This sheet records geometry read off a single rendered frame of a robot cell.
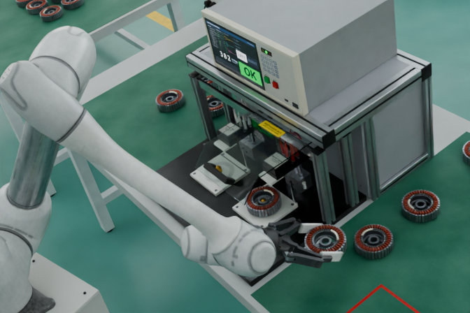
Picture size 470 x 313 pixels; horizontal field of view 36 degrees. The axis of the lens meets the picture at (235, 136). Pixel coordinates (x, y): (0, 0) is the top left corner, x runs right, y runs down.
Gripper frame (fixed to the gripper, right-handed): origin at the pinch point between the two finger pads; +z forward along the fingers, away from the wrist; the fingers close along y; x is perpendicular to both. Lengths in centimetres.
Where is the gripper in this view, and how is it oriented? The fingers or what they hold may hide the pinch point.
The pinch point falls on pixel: (324, 242)
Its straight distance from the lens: 200.0
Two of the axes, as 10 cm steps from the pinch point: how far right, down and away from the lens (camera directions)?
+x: 2.9, -8.4, -4.5
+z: 8.9, 0.6, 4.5
